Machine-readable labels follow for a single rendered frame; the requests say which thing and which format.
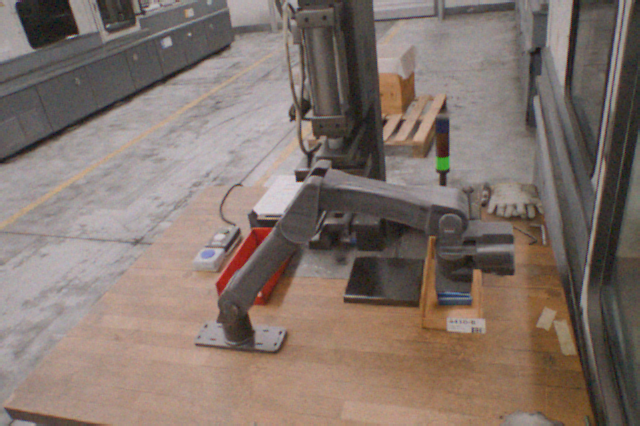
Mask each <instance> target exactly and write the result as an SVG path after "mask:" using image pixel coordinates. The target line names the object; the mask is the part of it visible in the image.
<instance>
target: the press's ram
mask: <svg viewBox="0 0 640 426"><path fill-rule="evenodd" d="M366 127H367V123H366V117H364V120H357V121H355V125H354V127H353V128H352V130H351V131H350V135H349V138H348V139H344V136H342V135H335V136H326V138H327V139H326V141H325V142H323V144H322V145H321V147H320V149H319V150H318V152H317V153H312V155H310V156H305V155H304V156H303V157H302V159H301V160H300V162H299V163H298V165H297V166H296V168H295V169H294V173H295V179H296V182H304V180H305V179H306V177H307V176H309V174H310V173H311V172H312V169H313V168H314V166H315V165H316V163H317V162H318V161H320V160H327V161H331V162H332V165H331V169H337V170H340V172H343V173H345V174H349V175H352V176H356V177H362V178H367V177H368V174H369V170H370V168H371V165H372V163H371V152H360V150H355V149H356V147H357V145H359V143H360V141H361V139H362V136H363V133H364V131H365V129H366Z"/></svg>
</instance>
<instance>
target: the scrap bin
mask: <svg viewBox="0 0 640 426"><path fill-rule="evenodd" d="M271 230H272V229H270V228H252V229H251V231H250V232H249V233H248V235H247V236H246V238H245V240H244V242H243V243H242V245H241V246H240V248H238V249H237V251H236V252H235V253H234V255H233V257H232V259H231V260H230V262H229V263H228V265H227V266H226V268H225V269H224V271H223V272H222V274H220V276H219V277H218V279H217V280H216V282H215V287H216V290H217V295H218V298H219V296H220V295H222V293H223V292H224V289H225V287H226V286H227V284H228V282H229V281H230V278H232V277H233V275H234V274H235V272H236V270H237V269H240V270H241V269H242V267H243V266H245V264H246V263H247V262H248V261H249V259H250V258H251V257H252V254H253V253H254V252H255V251H256V249H258V248H259V247H260V245H261V244H262V243H263V242H264V240H265V238H266V237H267V236H268V234H269V232H271ZM292 254H293V253H292ZM292 254H290V256H289V258H288V259H287V260H286V261H285V262H284V263H283V265H282V266H281V267H280V268H279V269H278V270H277V273H276V274H275V275H274V276H272V277H271V278H270V280H269V281H268V282H267V283H266V284H265V286H264V287H263V288H262V291H261V292H260V294H259V295H258V297H257V299H255V301H254V303H253V305H266V304H267V302H268V300H269V298H270V296H271V294H272V292H274V290H275V287H276V285H277V283H278V281H279V279H280V277H281V276H282V274H283V271H284V269H285V267H286V265H287V263H288V261H289V259H290V257H292Z"/></svg>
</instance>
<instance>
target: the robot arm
mask: <svg viewBox="0 0 640 426"><path fill-rule="evenodd" d="M331 165H332V162H331V161H327V160H320V161H318V162H317V163H316V165H315V166H314V168H313V169H312V172H311V173H310V174H309V176H307V177H306V179H305V180H304V182H303V183H302V185H301V186H300V189H299V190H298V192H297V193H296V195H295V196H294V198H293V199H292V201H290V202H289V203H288V206H287V207H286V208H285V210H284V212H283V213H284V214H283V216H282V217H281V218H280V219H279V221H278V223H277V225H276V226H275V228H273V229H272V230H271V232H269V234H268V236H267V237H266V238H265V240H264V242H263V243H262V244H261V245H260V247H259V248H258V249H256V251H255V252H254V253H253V254H252V257H251V258H250V259H249V261H248V262H247V263H246V264H245V266H243V267H242V269H241V270H240V269H237V270H236V272H235V274H234V275H233V277H232V278H230V281H229V282H228V284H227V286H226V287H225V289H224V292H223V293H222V295H220V296H219V298H218V300H217V307H218V310H219V313H218V316H217V318H216V321H206V322H205V323H204V324H203V326H202V328H200V330H199V332H198V333H197V335H196V336H195V338H194V339H193V342H194V345H196V347H205V348H215V349H226V350H236V351H247V352H257V353H267V354H277V353H279V351H280V349H281V346H282V344H283V341H284V339H285V336H286V334H287V333H286V329H285V328H281V327H268V326H256V324H252V323H251V321H250V317H249V313H248V311H249V310H250V308H251V306H252V305H253V303H254V301H255V299H257V297H258V295H259V294H260V292H261V291H262V288H263V287H264V286H265V284H266V283H267V282H268V281H269V280H270V278H271V277H272V276H274V275H275V274H276V273H277V270H278V269H279V268H280V267H281V266H282V265H283V263H284V262H285V261H286V260H287V259H288V258H289V256H290V254H292V253H293V252H294V251H296V250H297V249H298V248H299V247H300V245H301V246H304V245H305V244H306V243H307V242H310V241H311V240H312V239H313V237H314V235H315V233H316V230H317V228H318V225H319V223H320V220H321V218H322V215H323V213H325V211H344V212H352V213H357V214H364V215H369V216H374V217H380V218H385V219H390V220H395V221H399V223H402V224H406V225H408V226H411V227H413V228H417V229H422V230H425V231H424V233H425V234H431V235H436V238H435V242H434V247H435V270H434V274H435V284H434V288H435V292H436V293H445V292H450V293H460V294H470V293H471V289H472V282H473V269H480V272H484V273H488V275H489V273H490V274H494V276H498V277H505V276H511V277H512V276H514V271H515V248H514V234H513V228H512V225H511V224H510V223H481V220H469V205H468V198H467V196H466V195H465V193H462V192H461V191H459V190H457V189H452V188H447V186H440V185H435V184H433V188H429V186H422V185H417V186H412V185H402V184H396V183H389V182H384V181H379V180H372V179H367V178H362V177H356V176H352V175H349V174H345V173H343V172H340V170H337V169H331Z"/></svg>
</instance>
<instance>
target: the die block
mask: <svg viewBox="0 0 640 426"><path fill-rule="evenodd" d="M344 228H345V227H326V228H325V230H323V232H322V234H321V236H320V240H319V242H315V243H313V242H311V241H310V242H307V243H309V249H319V250H332V248H333V246H334V243H335V241H336V237H337V235H338V232H343V230H344ZM351 229H352V231H351V232H355V237H356V247H357V251H379V252H381V251H382V248H383V244H384V240H385V235H386V219H385V218H382V221H381V225H380V228H355V227H351Z"/></svg>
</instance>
